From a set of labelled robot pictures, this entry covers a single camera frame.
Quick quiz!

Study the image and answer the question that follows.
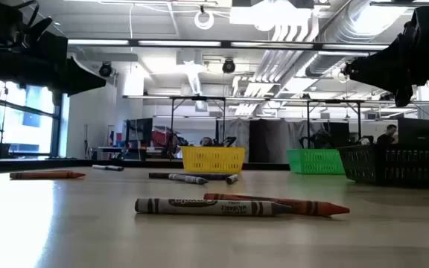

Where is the black metal rig frame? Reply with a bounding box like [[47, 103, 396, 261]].
[[306, 98, 363, 150], [169, 95, 226, 150]]

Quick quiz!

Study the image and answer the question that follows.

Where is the large window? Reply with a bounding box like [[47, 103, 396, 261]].
[[0, 76, 63, 159]]

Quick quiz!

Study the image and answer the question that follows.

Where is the overhead light bar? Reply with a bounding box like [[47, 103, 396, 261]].
[[67, 38, 390, 51]]

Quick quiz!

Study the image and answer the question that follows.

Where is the white hanging ring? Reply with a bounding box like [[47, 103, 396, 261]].
[[194, 10, 215, 31]]

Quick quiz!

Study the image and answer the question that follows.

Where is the grey curtain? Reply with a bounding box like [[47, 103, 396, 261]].
[[223, 118, 251, 162]]

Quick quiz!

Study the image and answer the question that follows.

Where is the green plastic basket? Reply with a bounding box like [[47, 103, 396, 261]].
[[286, 148, 346, 176]]

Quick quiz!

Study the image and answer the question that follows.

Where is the black table frame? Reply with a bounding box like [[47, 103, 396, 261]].
[[0, 159, 290, 173]]

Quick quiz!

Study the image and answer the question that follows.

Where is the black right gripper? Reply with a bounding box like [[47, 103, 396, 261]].
[[348, 3, 429, 108]]

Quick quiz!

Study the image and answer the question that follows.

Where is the silver ventilation duct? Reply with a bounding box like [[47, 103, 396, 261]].
[[305, 0, 405, 77]]

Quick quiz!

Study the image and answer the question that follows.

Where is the orange crayon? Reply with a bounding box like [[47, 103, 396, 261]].
[[9, 170, 86, 180], [203, 192, 351, 217]]

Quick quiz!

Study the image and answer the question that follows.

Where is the black hanging camera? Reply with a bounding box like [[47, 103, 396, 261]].
[[221, 58, 236, 74], [98, 62, 113, 78]]

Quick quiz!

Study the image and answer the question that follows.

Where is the black curtain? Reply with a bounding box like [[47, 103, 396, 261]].
[[249, 118, 290, 163]]

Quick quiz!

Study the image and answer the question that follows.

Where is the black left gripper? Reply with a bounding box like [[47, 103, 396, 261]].
[[0, 0, 107, 97]]

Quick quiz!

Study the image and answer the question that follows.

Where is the black monitor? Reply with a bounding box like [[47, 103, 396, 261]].
[[124, 118, 154, 150], [397, 118, 429, 147]]

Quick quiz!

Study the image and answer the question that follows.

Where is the yellow plastic basket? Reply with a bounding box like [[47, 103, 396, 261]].
[[179, 145, 247, 175]]

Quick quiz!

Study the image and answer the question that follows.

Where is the black plastic basket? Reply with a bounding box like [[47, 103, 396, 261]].
[[337, 144, 429, 187]]

